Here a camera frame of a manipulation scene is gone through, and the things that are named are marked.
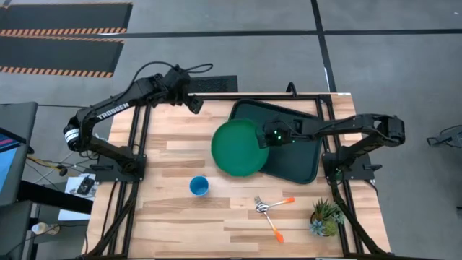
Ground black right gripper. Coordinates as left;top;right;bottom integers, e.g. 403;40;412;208
255;120;294;150

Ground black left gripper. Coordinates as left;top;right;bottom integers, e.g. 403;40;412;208
164;66;204;115

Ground green round plate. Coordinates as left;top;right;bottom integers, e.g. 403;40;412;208
211;118;271;178

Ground orange-handled metal spoon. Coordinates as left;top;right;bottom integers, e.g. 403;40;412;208
255;196;296;213

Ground blue plastic cup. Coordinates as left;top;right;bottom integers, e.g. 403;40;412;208
189;175;210;197

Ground orange-handled metal fork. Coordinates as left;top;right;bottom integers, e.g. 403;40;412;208
253;196;285;243

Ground dark green serving tray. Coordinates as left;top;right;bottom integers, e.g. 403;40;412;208
228;99;324;185

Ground black floor vent grate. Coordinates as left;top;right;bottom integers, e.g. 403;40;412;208
187;74;239;94

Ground potted succulent plant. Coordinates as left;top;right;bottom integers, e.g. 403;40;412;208
308;197;346;238

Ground small black handheld device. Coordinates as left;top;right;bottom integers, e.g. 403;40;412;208
76;175;96;196

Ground black hazard-striped floor mat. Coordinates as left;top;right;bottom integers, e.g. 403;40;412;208
0;35;126;79
0;1;134;37

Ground white paper sheet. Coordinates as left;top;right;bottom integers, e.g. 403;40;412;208
57;173;97;222

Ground black desk bar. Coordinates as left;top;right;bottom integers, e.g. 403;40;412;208
16;179;94;215

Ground grey monitor with blue screen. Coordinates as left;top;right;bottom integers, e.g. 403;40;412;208
0;101;39;207

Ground clear plastic bottle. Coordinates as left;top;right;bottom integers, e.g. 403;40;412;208
30;222;61;235

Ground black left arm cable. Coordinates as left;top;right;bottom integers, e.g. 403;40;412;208
131;60;214;85

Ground black aluminium table frame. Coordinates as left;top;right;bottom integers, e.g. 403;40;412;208
77;92;394;260

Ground yellow floor cable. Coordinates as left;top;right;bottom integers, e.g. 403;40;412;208
25;155;69;170

